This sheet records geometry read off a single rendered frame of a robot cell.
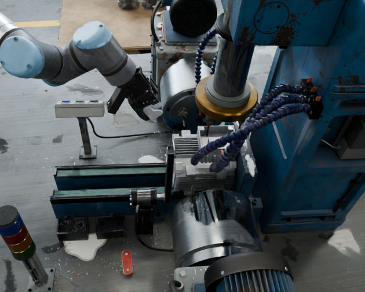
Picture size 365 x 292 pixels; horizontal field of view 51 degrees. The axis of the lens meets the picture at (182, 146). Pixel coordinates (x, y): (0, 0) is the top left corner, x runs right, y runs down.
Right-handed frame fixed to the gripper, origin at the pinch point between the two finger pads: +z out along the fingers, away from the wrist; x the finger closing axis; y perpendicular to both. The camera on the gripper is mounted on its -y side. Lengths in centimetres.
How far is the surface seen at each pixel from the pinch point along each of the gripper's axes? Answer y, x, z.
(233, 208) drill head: 17.4, -33.6, 11.0
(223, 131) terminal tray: 18.1, -1.4, 16.1
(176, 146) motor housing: 3.8, -6.7, 8.8
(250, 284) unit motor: 23, -61, -7
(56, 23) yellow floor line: -126, 241, 61
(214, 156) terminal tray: 14.0, -11.2, 14.5
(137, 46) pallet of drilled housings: -54, 185, 86
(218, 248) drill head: 12.0, -44.6, 8.8
